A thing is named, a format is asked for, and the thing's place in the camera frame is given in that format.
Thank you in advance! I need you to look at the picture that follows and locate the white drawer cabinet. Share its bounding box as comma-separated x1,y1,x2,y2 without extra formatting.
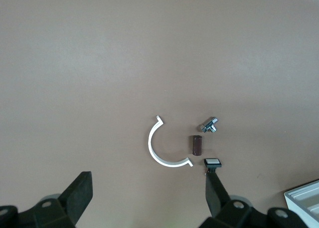
284,179,319,228

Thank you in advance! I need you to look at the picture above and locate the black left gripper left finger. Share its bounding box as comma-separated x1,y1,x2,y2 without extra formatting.
0,171,93,228

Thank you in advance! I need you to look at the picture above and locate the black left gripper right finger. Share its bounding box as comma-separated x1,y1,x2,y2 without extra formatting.
199,172,307,228

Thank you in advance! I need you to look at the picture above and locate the white curved pipe clamp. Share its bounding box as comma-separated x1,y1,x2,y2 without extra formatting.
148,116,194,168

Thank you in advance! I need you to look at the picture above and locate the chrome metal fitting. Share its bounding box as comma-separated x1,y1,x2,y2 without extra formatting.
199,116,219,134

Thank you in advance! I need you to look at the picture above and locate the black switch with white face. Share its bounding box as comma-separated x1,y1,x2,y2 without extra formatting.
203,158,222,175

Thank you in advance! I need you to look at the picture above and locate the brown cylinder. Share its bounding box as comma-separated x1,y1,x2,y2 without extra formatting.
191,135,203,156

